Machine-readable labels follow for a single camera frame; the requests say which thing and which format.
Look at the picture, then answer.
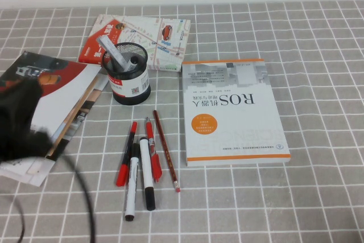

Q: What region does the white pen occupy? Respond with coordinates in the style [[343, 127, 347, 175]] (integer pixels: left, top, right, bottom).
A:
[[96, 36, 130, 71]]

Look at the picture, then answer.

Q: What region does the black mesh pen holder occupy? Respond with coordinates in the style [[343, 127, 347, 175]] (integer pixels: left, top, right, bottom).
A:
[[101, 42, 152, 106]]

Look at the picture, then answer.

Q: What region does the red gel pen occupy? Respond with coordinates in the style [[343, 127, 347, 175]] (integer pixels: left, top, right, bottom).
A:
[[144, 117, 163, 183]]

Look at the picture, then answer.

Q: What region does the red black marker pen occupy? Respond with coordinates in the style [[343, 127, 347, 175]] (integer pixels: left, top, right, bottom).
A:
[[115, 121, 138, 187]]

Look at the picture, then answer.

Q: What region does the dark red pencil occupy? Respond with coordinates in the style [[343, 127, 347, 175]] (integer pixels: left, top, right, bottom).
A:
[[152, 110, 181, 193]]

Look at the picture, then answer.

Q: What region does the white orange ROS book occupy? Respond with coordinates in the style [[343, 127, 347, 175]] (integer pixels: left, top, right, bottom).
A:
[[181, 58, 292, 167]]

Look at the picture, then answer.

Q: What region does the white marker plain barrel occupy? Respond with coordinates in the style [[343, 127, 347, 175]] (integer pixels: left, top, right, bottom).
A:
[[139, 137, 156, 212]]

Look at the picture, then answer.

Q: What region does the red white map book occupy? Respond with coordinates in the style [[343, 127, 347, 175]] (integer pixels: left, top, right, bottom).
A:
[[78, 14, 191, 72]]

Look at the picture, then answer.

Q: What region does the brown-edged photo magazine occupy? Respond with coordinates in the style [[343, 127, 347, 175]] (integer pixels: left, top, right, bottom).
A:
[[27, 72, 110, 175]]

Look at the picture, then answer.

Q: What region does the white marker printed barrel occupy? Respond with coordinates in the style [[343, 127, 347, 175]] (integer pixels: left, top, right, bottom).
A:
[[124, 143, 140, 221]]

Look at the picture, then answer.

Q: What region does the grey checked tablecloth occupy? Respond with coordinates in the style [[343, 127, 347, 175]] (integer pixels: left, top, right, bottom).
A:
[[0, 0, 364, 243]]

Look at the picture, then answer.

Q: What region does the white paper booklet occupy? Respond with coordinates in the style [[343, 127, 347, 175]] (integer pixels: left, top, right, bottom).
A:
[[0, 163, 49, 188]]

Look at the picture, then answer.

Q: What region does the thin black cable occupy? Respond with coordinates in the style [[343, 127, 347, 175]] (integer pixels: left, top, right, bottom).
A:
[[0, 193, 27, 243]]

